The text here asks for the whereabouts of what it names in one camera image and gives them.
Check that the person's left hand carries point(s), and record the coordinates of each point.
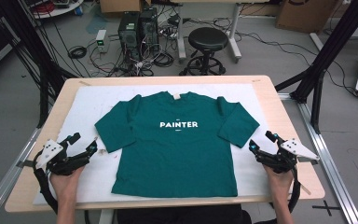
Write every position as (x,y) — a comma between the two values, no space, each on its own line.
(66,186)

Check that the white desk frame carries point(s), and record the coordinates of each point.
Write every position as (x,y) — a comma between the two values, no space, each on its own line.
(181,37)

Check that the aluminium floor rail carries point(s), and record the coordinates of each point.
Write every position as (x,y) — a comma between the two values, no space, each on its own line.
(329,161)
(3,183)

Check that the black round stool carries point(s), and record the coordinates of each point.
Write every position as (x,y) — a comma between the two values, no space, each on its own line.
(208,39)

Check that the black metal frame post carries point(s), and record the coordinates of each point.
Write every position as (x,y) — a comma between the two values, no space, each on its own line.
(31,46)
(332,49)

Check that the small cardboard box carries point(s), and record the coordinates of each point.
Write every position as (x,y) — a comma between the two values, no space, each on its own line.
(121,5)

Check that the light wooden stick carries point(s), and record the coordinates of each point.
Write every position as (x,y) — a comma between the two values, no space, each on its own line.
(305,188)

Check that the black computer tower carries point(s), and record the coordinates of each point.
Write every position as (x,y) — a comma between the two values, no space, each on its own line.
(149,28)
(129,31)

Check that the white box with green light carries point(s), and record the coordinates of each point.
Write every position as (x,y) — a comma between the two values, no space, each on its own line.
(102,39)

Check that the round white table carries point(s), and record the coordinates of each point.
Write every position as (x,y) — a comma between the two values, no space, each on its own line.
(59,9)

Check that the green t-shirt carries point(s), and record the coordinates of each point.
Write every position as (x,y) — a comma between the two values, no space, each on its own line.
(174,155)

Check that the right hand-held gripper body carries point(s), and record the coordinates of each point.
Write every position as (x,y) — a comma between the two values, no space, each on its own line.
(284,155)

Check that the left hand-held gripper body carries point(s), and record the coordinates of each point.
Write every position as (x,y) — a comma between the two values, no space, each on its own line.
(54,163)

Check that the person's right hand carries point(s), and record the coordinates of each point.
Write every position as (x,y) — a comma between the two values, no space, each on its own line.
(280,186)

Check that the person's dark clothing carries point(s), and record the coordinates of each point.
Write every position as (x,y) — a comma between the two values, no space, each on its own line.
(183,215)

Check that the large cardboard box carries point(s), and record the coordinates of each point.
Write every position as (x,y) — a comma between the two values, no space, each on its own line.
(304,15)

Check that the black tape strip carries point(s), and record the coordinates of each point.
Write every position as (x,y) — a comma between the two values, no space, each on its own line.
(307,159)
(24,163)

